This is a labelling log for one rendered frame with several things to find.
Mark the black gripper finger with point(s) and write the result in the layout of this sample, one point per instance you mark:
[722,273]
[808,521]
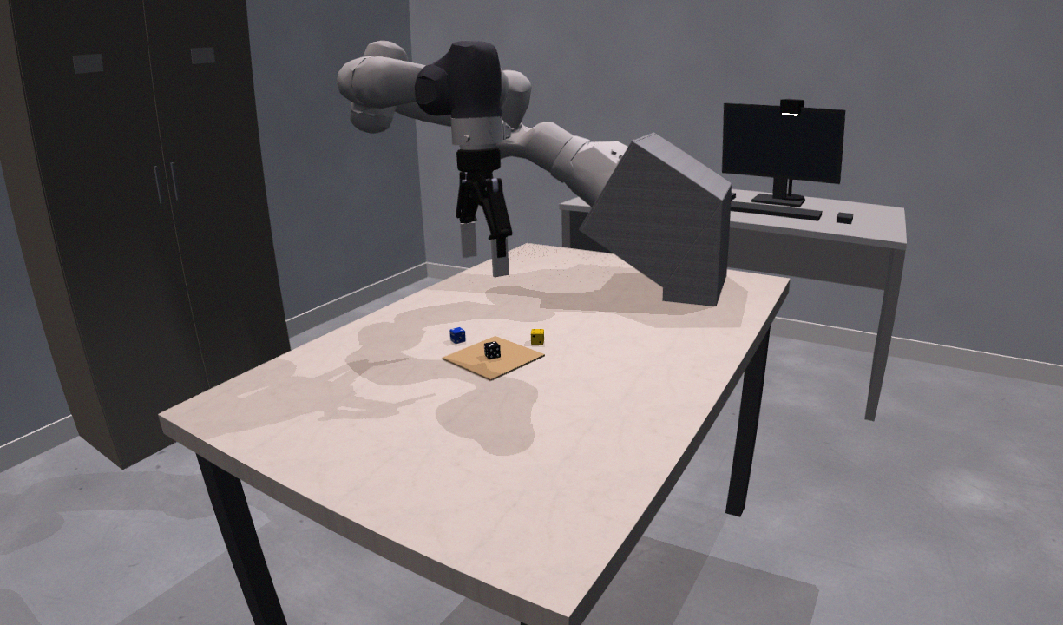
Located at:
[468,208]
[502,229]

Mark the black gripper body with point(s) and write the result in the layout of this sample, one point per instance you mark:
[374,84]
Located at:
[479,165]

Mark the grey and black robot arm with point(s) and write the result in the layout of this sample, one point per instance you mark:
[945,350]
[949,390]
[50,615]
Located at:
[485,104]

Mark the tan square mat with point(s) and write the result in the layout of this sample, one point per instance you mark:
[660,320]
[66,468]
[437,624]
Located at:
[513,356]

